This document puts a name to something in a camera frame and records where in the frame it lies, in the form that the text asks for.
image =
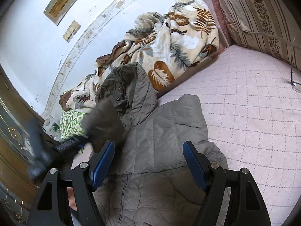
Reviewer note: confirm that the wooden framed wall niche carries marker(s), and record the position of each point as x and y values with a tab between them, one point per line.
56	10

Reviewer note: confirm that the striped beige floral pillow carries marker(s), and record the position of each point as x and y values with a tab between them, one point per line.
264	25

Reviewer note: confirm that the leaf print fleece blanket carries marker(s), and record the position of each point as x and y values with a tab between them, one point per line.
164	45

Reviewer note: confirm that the green white patterned pillow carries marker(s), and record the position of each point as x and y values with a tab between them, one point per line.
71	124

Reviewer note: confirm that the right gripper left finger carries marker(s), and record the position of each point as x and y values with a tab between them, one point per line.
99	165

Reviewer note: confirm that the beige wall switch plate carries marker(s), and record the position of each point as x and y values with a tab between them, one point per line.
71	31

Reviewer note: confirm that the person left hand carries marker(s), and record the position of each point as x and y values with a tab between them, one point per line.
71	198

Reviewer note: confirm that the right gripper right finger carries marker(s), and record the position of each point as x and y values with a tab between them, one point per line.
198	165

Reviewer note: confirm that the brown wooden glass wardrobe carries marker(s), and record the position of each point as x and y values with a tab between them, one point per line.
17	190

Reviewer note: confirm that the grey quilted puffer jacket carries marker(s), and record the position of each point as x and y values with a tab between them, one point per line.
149	182

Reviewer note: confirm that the pink quilted bed cover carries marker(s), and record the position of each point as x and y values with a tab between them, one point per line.
253	116

